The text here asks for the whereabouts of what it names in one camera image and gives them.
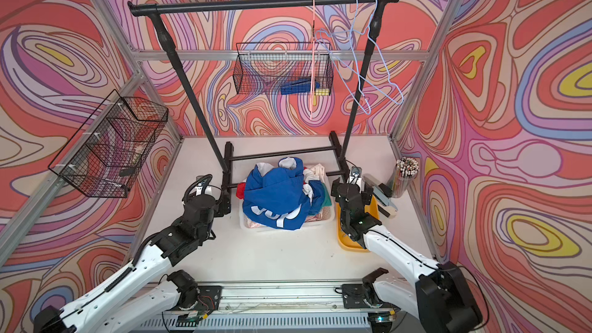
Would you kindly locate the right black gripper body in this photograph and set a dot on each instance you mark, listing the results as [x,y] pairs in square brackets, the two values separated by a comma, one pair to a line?
[366,196]

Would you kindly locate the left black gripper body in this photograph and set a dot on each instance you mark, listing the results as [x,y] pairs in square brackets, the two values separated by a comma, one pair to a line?
[208,228]

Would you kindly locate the pink printed jacket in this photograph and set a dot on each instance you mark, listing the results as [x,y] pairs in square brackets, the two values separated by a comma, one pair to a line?
[315,173]

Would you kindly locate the blue red white jacket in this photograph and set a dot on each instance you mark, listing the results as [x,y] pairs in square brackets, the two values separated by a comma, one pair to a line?
[282,194]

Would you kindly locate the light blue hanger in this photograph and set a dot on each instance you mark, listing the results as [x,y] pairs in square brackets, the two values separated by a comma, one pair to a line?
[348,35]

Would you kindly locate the green jacket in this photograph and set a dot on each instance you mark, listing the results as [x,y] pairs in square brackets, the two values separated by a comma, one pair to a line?
[327,199]

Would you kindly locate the pink hanger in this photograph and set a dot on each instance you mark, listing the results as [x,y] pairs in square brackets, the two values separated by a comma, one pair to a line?
[311,98]

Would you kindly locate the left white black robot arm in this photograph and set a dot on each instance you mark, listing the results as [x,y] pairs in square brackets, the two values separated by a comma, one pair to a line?
[146,285]

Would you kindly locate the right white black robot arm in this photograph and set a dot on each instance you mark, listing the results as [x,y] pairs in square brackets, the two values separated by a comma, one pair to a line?
[439,296]

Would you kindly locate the grey stapler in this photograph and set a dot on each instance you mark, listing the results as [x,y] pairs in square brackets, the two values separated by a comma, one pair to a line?
[382,194]

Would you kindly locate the white perforated plastic basket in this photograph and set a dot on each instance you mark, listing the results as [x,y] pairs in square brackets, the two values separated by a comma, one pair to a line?
[323,219]

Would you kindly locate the cup of coloured pencils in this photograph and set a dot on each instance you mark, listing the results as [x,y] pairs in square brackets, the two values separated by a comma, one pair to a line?
[405,172]

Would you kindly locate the blue brush in basket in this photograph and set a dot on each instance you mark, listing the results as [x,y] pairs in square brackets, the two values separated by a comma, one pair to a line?
[302,86]

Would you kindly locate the black clothes rack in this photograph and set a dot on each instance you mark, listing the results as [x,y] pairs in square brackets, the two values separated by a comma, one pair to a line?
[226,159]

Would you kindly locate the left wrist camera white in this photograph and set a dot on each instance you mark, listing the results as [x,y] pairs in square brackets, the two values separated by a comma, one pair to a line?
[202,185]

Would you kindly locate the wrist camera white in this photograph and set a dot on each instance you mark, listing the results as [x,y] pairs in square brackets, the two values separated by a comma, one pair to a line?
[355,176]
[202,185]

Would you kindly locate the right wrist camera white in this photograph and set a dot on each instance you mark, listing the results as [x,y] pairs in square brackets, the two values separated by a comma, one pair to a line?
[355,176]

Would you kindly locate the black wire basket left wall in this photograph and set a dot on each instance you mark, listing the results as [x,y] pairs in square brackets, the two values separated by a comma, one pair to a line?
[104,157]

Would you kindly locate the black wire basket wall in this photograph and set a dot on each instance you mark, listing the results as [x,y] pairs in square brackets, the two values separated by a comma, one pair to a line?
[104,157]
[263,67]

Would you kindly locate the black wire basket back wall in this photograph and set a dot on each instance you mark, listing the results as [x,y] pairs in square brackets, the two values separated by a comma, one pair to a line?
[263,67]

